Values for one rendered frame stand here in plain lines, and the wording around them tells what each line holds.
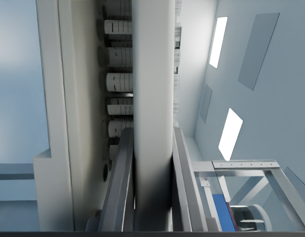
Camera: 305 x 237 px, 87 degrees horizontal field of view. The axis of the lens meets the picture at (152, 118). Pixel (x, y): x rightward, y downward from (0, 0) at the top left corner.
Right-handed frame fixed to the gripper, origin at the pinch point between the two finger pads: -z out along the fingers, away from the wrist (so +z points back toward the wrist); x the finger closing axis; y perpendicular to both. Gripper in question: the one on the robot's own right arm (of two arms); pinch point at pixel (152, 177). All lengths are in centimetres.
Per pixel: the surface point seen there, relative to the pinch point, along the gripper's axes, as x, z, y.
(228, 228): -33, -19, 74
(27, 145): 106, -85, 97
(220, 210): -32, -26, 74
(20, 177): 65, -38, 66
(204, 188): -26, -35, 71
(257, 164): -55, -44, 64
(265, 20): -179, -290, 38
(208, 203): -26, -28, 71
